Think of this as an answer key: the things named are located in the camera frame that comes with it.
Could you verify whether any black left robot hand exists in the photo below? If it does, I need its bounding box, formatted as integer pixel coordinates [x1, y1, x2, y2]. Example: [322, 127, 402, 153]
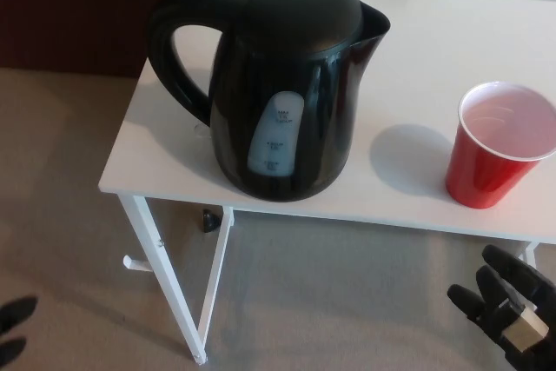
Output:
[0, 295, 39, 361]

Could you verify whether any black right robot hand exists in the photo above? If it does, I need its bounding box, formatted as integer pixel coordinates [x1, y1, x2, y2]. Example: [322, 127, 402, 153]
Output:
[447, 243, 556, 371]

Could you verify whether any black electric kettle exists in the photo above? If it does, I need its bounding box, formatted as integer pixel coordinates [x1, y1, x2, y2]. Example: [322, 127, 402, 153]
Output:
[146, 0, 391, 203]

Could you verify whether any red plastic cup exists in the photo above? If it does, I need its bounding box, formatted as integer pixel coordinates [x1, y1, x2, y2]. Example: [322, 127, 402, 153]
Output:
[445, 80, 556, 210]

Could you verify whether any white hook on table leg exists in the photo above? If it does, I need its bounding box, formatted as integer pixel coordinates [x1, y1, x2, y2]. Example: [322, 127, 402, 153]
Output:
[122, 255, 153, 272]

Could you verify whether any white table with metal legs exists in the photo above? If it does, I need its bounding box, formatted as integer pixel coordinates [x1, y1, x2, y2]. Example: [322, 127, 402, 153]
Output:
[98, 0, 556, 366]

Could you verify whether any small black plug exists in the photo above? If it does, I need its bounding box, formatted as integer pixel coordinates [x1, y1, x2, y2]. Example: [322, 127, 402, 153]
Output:
[202, 209, 222, 234]

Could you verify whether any dark red-brown panel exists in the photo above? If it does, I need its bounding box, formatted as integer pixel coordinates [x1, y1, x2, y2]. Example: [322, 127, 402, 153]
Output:
[0, 0, 183, 81]

